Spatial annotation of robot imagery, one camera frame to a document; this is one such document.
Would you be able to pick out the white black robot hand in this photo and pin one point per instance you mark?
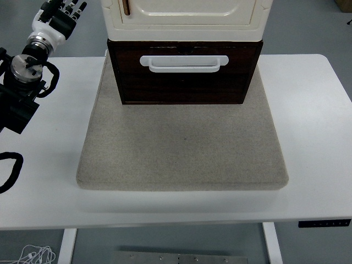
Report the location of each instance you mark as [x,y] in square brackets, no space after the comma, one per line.
[59,23]

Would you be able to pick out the dark brown wooden drawer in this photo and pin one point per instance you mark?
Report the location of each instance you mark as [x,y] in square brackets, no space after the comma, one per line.
[181,88]

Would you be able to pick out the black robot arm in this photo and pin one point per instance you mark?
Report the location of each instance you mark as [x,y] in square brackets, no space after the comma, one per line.
[16,107]

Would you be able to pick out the grey felt mat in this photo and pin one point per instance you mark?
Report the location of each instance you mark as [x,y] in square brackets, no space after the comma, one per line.
[181,148]

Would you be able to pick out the white table leg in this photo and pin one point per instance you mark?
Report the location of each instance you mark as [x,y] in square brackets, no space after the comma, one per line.
[66,246]
[272,243]

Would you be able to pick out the cardboard box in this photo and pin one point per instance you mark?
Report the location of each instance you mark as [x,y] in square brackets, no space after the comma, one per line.
[345,5]

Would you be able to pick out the black table control panel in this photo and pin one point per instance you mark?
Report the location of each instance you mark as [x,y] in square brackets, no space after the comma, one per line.
[324,223]

